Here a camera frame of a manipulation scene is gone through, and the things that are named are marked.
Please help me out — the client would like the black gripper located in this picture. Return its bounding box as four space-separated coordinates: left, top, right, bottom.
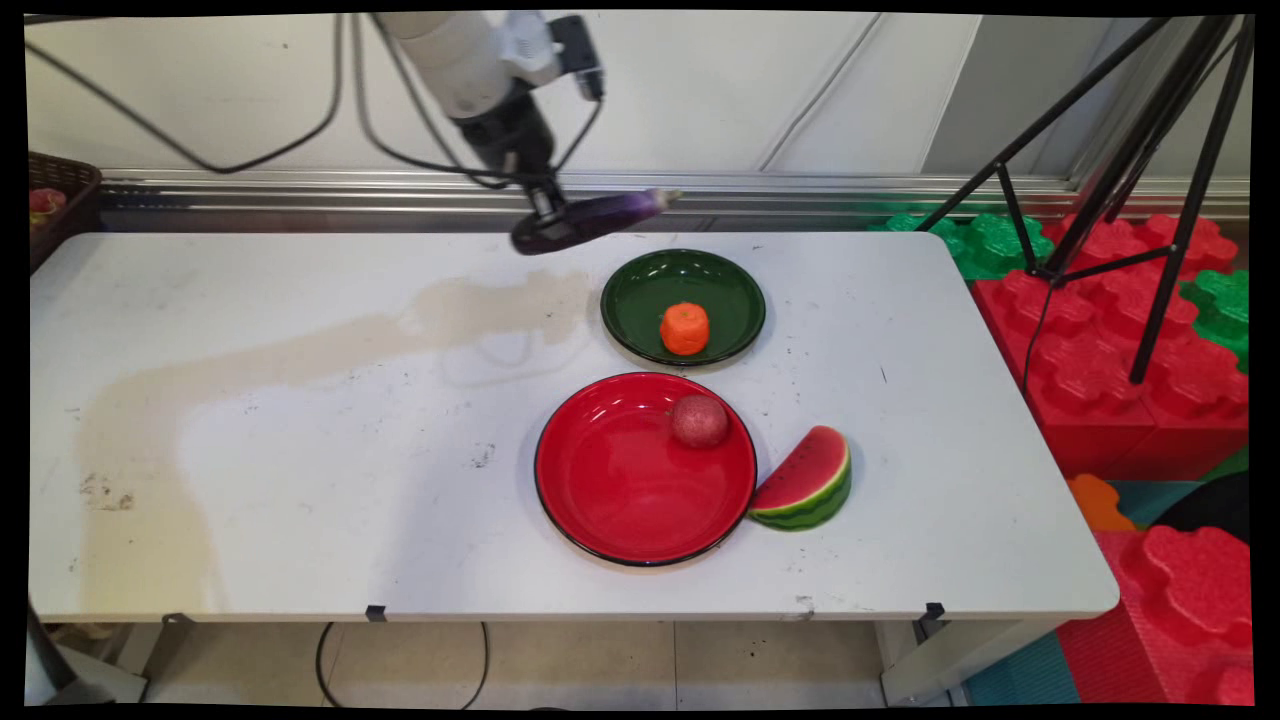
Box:
452 82 571 226

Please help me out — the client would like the purple toy eggplant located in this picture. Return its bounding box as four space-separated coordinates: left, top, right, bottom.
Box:
510 187 685 257

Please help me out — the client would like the dark green round plate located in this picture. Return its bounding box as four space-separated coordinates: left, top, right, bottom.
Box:
600 248 768 368

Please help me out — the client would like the orange toy tangerine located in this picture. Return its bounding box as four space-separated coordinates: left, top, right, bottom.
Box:
659 301 712 357

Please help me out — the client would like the red toy apple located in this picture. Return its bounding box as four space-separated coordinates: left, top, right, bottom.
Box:
670 393 730 450

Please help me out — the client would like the red round plate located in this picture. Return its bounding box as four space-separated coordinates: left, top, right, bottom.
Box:
533 371 759 569

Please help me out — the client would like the toy watermelon slice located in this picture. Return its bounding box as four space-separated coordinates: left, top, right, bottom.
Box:
747 425 854 532

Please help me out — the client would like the green foam block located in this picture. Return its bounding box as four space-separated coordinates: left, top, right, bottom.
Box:
868 211 1057 282
1180 268 1251 373

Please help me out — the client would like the brown wicker basket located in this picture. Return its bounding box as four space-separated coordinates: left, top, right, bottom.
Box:
28 151 104 274

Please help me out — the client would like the large red foam block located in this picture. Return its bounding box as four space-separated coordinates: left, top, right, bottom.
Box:
972 213 1251 482

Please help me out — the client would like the white table leg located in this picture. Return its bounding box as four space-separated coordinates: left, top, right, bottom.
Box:
878 614 1066 707

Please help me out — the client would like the orange foam piece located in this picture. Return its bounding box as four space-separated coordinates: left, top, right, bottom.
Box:
1066 473 1138 534

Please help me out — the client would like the grey table leg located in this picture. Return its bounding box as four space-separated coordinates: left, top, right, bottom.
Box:
25 598 196 707

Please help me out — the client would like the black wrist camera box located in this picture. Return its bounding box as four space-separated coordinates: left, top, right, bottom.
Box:
548 14 608 103

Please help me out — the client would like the aluminium wall rail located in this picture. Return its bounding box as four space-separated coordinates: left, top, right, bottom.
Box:
98 168 1251 223

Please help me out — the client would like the white wall cable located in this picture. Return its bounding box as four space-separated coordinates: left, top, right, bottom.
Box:
757 14 885 173

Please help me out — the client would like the black hanging cable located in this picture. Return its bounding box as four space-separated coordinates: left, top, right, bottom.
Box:
24 14 346 176

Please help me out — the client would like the black floor cable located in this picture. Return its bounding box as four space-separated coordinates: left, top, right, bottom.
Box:
315 621 491 710

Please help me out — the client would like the black camera tripod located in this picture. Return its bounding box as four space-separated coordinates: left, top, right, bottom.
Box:
915 14 1256 386

